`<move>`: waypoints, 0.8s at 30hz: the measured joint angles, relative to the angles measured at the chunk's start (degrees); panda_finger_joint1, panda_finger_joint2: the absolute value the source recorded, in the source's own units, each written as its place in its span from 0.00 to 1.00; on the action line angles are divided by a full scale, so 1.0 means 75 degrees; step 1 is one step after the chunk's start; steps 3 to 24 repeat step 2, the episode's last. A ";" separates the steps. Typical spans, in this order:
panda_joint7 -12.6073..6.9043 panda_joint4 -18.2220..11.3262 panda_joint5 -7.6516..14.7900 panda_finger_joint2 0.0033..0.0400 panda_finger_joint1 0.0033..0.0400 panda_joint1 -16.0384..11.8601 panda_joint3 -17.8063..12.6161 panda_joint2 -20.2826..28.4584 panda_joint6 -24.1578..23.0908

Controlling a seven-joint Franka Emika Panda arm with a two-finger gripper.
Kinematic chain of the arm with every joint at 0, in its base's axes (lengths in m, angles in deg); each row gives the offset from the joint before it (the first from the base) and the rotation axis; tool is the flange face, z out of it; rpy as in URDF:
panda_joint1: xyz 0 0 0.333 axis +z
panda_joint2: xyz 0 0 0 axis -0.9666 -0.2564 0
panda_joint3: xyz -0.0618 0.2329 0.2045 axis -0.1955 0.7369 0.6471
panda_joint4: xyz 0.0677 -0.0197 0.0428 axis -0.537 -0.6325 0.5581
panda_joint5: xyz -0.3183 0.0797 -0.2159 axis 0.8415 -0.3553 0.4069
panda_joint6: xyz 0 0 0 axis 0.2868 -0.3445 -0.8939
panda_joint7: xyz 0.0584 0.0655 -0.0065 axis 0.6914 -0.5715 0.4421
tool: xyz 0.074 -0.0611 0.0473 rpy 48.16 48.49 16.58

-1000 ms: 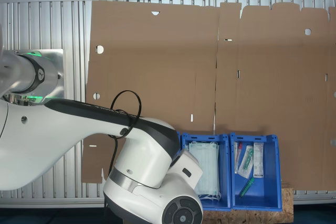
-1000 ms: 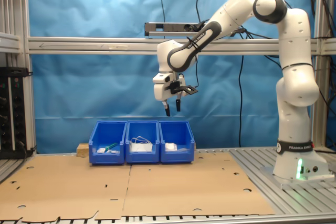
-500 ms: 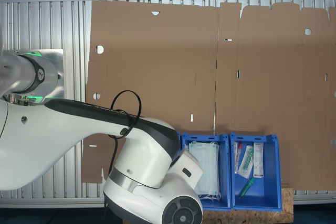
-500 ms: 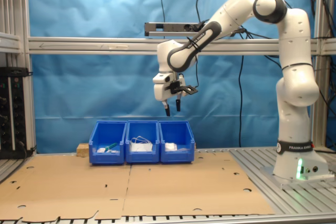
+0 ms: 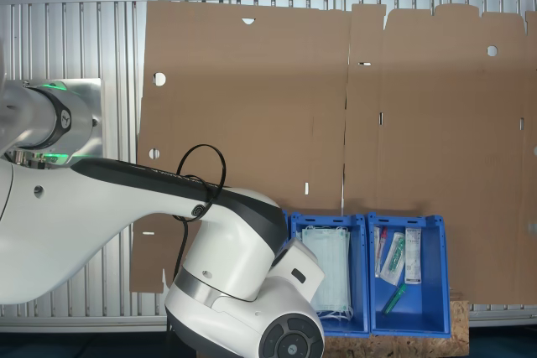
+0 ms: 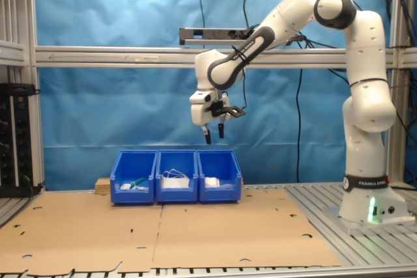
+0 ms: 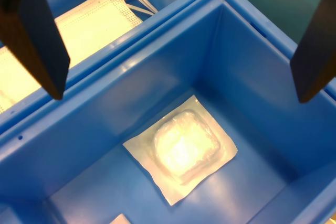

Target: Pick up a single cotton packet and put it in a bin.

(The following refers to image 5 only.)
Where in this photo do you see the brown cardboard sheet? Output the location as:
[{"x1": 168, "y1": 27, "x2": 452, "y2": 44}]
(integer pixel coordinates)
[
  {"x1": 128, "y1": 0, "x2": 352, "y2": 294},
  {"x1": 341, "y1": 2, "x2": 537, "y2": 304}
]

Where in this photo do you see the black camera cable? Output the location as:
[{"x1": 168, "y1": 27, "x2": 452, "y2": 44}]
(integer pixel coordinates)
[{"x1": 172, "y1": 143, "x2": 227, "y2": 288}]

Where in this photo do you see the loose green capped needle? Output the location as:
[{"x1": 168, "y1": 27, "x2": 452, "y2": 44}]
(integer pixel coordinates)
[{"x1": 381, "y1": 283, "x2": 408, "y2": 317}]

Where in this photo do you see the clear packet with red tip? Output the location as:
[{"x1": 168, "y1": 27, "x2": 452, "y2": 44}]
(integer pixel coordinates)
[{"x1": 373, "y1": 226, "x2": 389, "y2": 279}]

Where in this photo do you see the blue plastic bin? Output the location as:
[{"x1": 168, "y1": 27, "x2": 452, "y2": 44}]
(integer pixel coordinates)
[
  {"x1": 289, "y1": 211, "x2": 371, "y2": 337},
  {"x1": 367, "y1": 211, "x2": 452, "y2": 339}
]

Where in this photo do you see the stack of white face masks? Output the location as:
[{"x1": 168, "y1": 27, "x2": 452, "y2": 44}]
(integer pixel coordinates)
[{"x1": 300, "y1": 226, "x2": 352, "y2": 320}]

